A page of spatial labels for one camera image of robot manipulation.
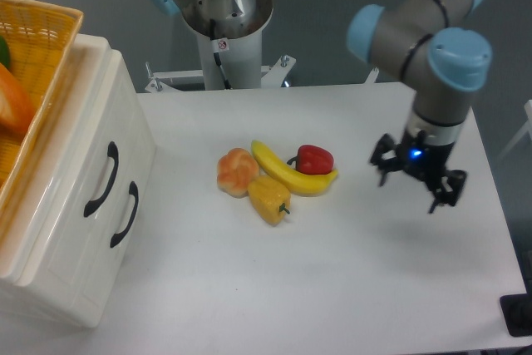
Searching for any black device at edge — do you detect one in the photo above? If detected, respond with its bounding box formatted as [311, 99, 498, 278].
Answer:
[500, 293, 531, 338]

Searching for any yellow bell pepper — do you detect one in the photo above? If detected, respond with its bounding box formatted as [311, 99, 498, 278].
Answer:
[248, 175, 291, 226]

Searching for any yellow banana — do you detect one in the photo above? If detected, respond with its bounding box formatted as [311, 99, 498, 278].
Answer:
[250, 141, 338, 196]

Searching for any yellow wicker basket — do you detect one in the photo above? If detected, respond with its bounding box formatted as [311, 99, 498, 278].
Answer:
[1, 0, 84, 211]

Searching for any white drawer cabinet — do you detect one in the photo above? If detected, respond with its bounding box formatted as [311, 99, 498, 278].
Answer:
[0, 33, 157, 329]

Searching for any red bell pepper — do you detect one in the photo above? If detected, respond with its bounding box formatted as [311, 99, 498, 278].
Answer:
[287, 145, 334, 175]

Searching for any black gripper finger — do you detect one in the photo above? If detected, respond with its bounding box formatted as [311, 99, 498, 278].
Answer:
[427, 170, 467, 214]
[369, 134, 399, 187]

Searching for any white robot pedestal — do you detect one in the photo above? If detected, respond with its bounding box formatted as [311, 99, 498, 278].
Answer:
[145, 33, 380, 93]

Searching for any orange bread roll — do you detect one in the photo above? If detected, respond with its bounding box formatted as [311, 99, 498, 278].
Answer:
[217, 148, 259, 198]

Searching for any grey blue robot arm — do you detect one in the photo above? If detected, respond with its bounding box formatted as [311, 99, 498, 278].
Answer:
[151, 0, 492, 207]

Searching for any green toy vegetable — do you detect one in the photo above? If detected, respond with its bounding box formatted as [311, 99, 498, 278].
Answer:
[0, 36, 11, 70]

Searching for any white frame at right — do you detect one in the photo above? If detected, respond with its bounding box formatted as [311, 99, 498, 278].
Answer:
[495, 100, 532, 164]

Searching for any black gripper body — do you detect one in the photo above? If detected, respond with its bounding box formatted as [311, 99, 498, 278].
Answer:
[395, 131, 454, 192]

